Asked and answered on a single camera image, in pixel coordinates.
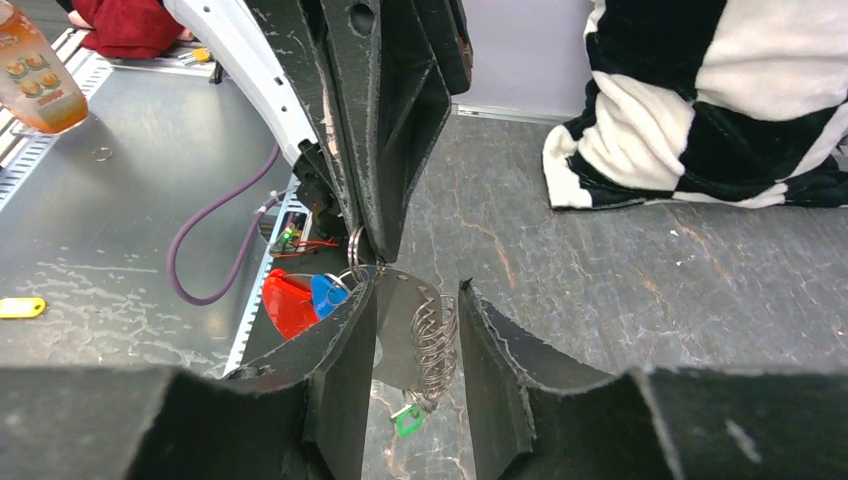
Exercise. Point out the metal key holder red handle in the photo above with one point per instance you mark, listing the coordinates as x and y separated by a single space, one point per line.
416 326

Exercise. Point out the key with yellow tag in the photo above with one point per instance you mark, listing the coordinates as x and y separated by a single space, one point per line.
21 308

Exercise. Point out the red cloth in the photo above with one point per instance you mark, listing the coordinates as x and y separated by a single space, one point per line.
132 29

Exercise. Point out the black white checkered cloth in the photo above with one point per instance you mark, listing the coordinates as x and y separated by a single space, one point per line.
728 102

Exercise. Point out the key with green tag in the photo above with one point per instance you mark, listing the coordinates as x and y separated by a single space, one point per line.
408 419

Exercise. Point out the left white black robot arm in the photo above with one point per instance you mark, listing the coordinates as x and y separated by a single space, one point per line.
232 34

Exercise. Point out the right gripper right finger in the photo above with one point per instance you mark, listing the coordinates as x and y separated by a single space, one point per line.
537 413

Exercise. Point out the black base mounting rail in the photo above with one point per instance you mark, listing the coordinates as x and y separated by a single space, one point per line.
280 303

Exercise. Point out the orange juice bottle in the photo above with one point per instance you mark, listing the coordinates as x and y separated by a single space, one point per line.
36 87

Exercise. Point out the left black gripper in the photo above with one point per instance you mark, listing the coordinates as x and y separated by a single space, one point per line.
378 116

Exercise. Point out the key with blue tag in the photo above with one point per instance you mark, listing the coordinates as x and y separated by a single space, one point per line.
328 292

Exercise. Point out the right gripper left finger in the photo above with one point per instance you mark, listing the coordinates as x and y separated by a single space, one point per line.
298 411

